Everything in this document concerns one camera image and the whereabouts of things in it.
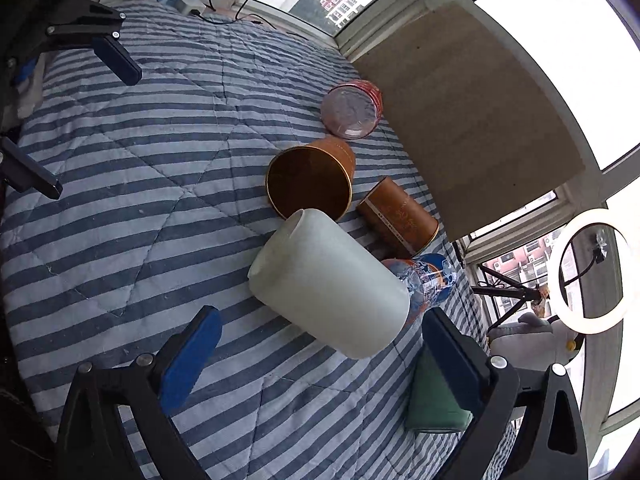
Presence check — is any white plastic cup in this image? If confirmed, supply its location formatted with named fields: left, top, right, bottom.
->
left=247, top=209, right=410, bottom=360

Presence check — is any brown paper cup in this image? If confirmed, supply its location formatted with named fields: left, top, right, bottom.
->
left=357, top=177, right=439, bottom=259

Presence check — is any orange paper cup open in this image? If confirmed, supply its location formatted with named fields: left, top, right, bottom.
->
left=265, top=136, right=356, bottom=221

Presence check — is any red lidded plastic cup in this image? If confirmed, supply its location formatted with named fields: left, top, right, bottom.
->
left=320, top=79, right=383, bottom=140

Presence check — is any white power adapter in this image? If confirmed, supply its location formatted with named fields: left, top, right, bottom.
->
left=172, top=0, right=206, bottom=15

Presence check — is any large grey penguin plush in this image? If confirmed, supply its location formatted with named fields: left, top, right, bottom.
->
left=487, top=312, right=585, bottom=372

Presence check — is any green insulated mug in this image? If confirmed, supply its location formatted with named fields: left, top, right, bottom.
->
left=405, top=346, right=472, bottom=434

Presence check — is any blue striped quilt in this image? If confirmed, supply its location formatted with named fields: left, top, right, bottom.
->
left=1, top=1, right=458, bottom=479

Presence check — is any black tripod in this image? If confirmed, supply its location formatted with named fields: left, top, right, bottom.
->
left=472, top=264, right=544, bottom=330

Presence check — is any blue orange soda bottle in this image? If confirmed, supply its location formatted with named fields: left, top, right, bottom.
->
left=383, top=252, right=458, bottom=327

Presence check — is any wooden board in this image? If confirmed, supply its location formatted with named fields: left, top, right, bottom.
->
left=354, top=0, right=585, bottom=240

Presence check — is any white ring light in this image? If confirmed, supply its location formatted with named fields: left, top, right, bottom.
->
left=548, top=208, right=639, bottom=335

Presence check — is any phone holder camera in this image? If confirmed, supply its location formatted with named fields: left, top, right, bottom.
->
left=559, top=223, right=615, bottom=306

